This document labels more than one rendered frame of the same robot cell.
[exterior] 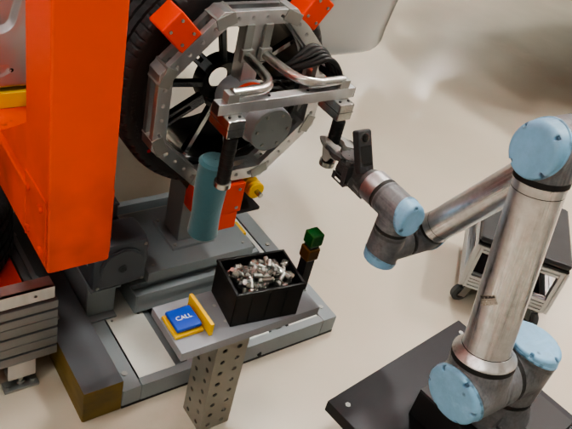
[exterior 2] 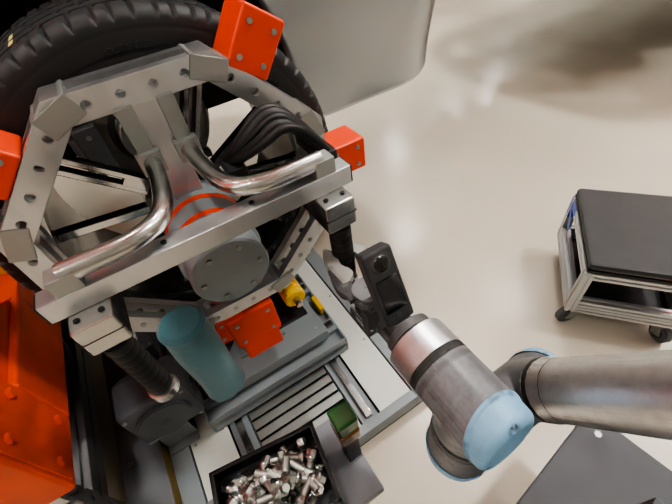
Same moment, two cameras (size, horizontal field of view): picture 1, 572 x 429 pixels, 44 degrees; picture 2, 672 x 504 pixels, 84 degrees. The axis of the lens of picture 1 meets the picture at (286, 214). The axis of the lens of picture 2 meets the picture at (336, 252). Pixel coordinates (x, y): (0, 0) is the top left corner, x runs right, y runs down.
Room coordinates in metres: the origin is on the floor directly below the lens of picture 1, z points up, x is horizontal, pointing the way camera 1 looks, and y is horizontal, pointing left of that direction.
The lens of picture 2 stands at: (1.31, -0.19, 1.28)
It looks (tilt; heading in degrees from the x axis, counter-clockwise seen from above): 46 degrees down; 18
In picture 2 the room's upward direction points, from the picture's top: 10 degrees counter-clockwise
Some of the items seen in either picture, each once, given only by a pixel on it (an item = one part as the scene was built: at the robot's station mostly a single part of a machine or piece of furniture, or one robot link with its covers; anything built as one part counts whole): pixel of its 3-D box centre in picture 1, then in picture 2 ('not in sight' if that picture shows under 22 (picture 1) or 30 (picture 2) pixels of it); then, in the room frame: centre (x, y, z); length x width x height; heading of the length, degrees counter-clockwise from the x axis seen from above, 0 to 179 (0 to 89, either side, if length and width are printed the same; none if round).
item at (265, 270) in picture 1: (258, 285); (279, 493); (1.42, 0.02, 0.51); 0.20 x 0.14 x 0.13; 125
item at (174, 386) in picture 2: (226, 160); (141, 365); (1.49, 0.18, 0.83); 0.04 x 0.04 x 0.16
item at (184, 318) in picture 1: (183, 320); not in sight; (1.27, 0.18, 0.47); 0.07 x 0.07 x 0.02; 43
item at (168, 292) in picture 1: (179, 252); (261, 343); (1.90, 0.33, 0.13); 0.50 x 0.36 x 0.10; 133
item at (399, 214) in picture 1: (397, 208); (470, 403); (1.51, -0.27, 0.81); 0.12 x 0.09 x 0.10; 43
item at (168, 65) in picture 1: (238, 97); (200, 216); (1.78, 0.21, 0.85); 0.54 x 0.07 x 0.54; 133
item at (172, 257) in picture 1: (186, 209); (247, 312); (1.90, 0.33, 0.32); 0.40 x 0.30 x 0.28; 133
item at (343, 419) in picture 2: (313, 237); (343, 418); (1.52, -0.09, 0.64); 0.04 x 0.04 x 0.04; 43
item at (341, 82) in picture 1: (306, 56); (244, 134); (1.75, 0.06, 1.03); 0.19 x 0.18 x 0.11; 43
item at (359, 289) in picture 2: (357, 172); (387, 312); (1.63, -0.15, 0.80); 0.12 x 0.08 x 0.09; 43
